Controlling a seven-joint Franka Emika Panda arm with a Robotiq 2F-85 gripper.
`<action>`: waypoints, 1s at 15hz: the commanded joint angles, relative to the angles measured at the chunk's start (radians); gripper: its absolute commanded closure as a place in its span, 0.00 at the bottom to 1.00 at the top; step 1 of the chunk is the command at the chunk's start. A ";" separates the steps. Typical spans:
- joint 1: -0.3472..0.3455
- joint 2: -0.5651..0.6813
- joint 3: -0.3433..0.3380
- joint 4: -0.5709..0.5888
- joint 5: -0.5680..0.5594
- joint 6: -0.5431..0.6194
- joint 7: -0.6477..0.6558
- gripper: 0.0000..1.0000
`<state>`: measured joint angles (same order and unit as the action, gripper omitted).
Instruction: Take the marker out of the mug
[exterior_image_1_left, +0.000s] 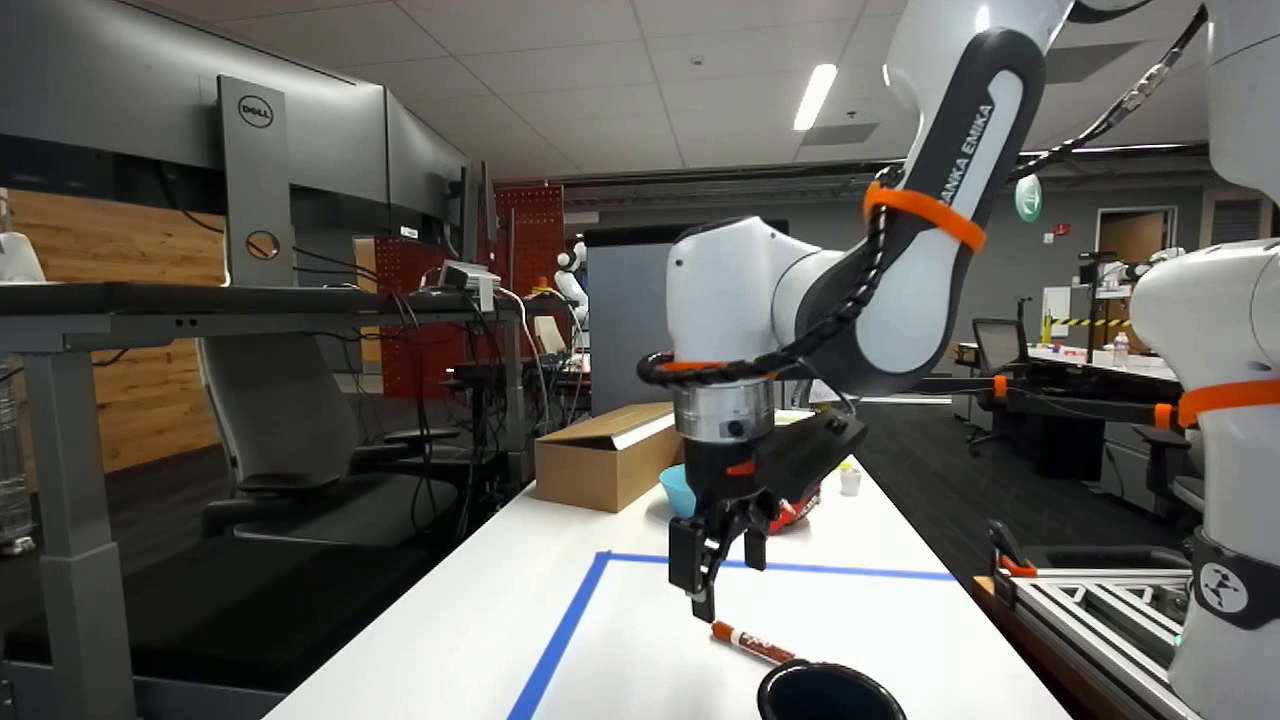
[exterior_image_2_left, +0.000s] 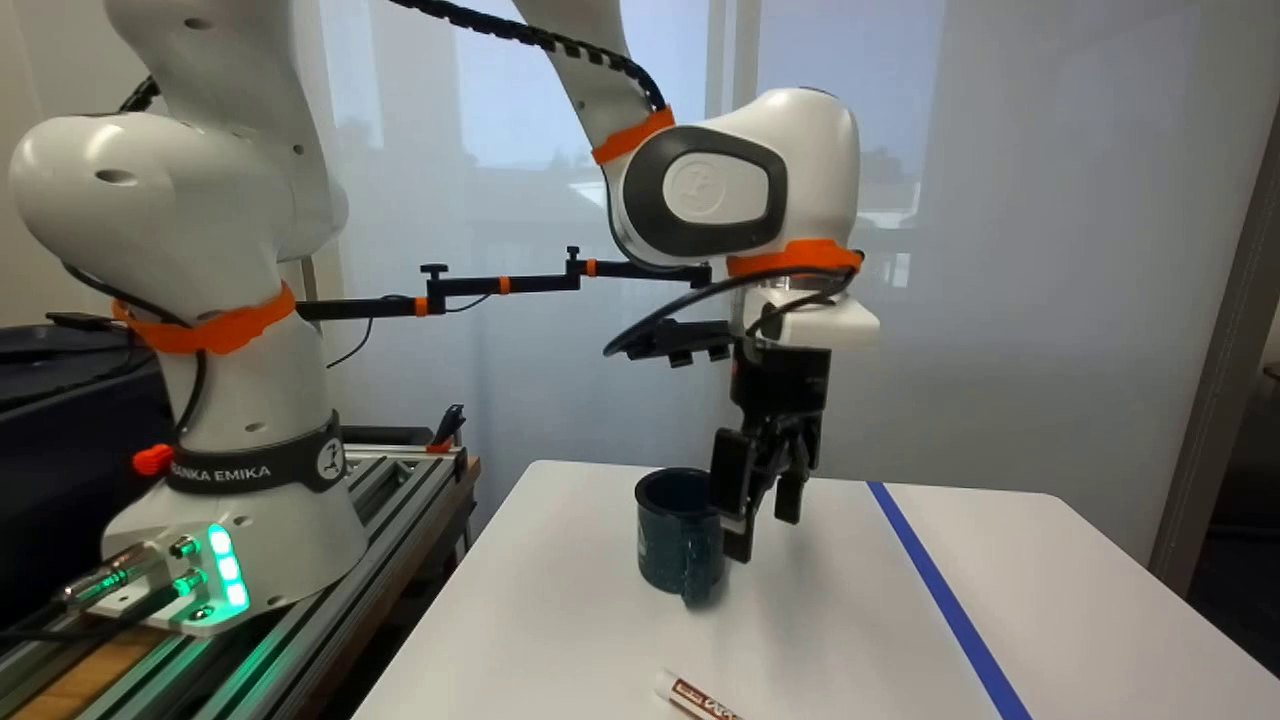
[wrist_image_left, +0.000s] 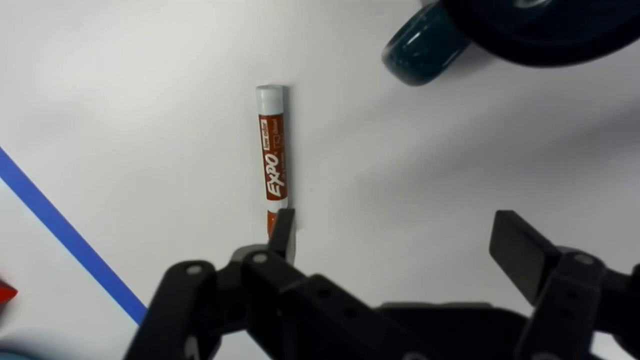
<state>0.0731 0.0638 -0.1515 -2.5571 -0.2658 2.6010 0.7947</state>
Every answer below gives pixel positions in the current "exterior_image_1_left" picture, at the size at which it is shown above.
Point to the red snack packet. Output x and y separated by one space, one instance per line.
798 513

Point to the small white cup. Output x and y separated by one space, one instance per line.
850 483

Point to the wooden wall panel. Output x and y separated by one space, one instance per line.
122 334

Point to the brown cardboard box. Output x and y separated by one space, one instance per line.
600 460

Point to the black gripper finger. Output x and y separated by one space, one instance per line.
700 573
758 540

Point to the white device on desk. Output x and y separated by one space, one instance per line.
464 286

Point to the smaller grey monitor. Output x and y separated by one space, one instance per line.
424 164

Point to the large grey Dell monitor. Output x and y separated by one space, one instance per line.
133 94

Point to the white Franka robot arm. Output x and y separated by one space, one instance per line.
920 252

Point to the grey office chair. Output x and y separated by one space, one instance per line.
287 424

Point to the rectangular ceiling light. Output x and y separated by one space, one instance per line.
812 96

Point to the blue tape line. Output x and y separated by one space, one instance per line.
573 626

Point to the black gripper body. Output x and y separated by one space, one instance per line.
734 483

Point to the blue grey partition panel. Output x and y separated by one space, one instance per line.
626 320

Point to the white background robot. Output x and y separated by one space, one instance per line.
573 281

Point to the red and white marker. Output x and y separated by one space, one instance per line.
752 644

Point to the green round sign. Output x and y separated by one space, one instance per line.
1028 199

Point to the wooden door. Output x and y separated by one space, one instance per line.
1132 239

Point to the aluminium rail robot base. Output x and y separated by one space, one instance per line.
1095 614

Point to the grey standing desk frame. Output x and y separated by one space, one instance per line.
81 533

